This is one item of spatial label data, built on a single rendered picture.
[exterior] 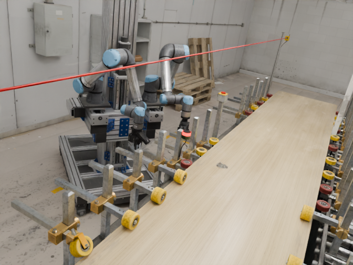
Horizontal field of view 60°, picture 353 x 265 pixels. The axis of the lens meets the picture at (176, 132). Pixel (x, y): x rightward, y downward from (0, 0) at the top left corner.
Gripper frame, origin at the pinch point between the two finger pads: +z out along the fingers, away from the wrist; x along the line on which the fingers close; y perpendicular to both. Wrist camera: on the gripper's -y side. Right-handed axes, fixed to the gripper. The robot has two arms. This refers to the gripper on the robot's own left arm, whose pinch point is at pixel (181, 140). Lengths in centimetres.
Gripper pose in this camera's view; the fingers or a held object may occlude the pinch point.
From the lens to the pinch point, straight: 239.0
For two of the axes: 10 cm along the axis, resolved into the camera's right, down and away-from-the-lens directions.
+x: -9.8, -1.9, 0.9
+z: -1.4, 9.1, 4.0
